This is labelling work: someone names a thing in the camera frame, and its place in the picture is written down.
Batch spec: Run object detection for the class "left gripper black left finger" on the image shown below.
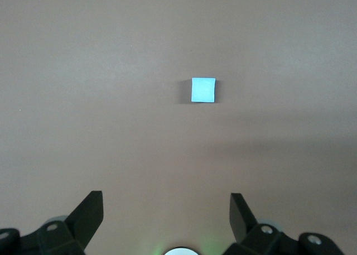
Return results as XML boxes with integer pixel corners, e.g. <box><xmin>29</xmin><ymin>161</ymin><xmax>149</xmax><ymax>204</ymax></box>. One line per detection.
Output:
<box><xmin>0</xmin><ymin>191</ymin><xmax>105</xmax><ymax>255</ymax></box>

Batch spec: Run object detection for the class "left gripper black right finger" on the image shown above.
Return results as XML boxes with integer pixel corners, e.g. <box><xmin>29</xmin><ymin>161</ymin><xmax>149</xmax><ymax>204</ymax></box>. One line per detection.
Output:
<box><xmin>223</xmin><ymin>193</ymin><xmax>342</xmax><ymax>255</ymax></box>

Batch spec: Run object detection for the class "blue foam block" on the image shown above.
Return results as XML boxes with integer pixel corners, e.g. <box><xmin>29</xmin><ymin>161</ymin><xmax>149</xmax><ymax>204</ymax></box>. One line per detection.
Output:
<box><xmin>191</xmin><ymin>76</ymin><xmax>217</xmax><ymax>103</ymax></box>

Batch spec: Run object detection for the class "round white disc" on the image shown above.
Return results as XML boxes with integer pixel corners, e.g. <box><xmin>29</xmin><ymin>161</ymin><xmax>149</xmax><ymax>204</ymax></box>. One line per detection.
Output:
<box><xmin>163</xmin><ymin>246</ymin><xmax>200</xmax><ymax>255</ymax></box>

